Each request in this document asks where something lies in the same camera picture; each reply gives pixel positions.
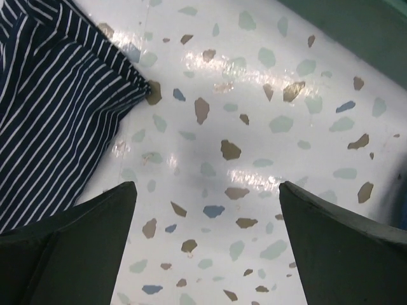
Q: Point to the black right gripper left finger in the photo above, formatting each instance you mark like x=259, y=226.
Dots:
x=72, y=257

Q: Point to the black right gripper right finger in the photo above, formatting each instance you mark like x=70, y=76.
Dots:
x=343, y=257

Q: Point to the green divided organizer box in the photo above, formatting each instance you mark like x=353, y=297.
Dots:
x=375, y=31

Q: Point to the navy white striped underwear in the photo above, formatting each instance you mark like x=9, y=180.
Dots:
x=64, y=90

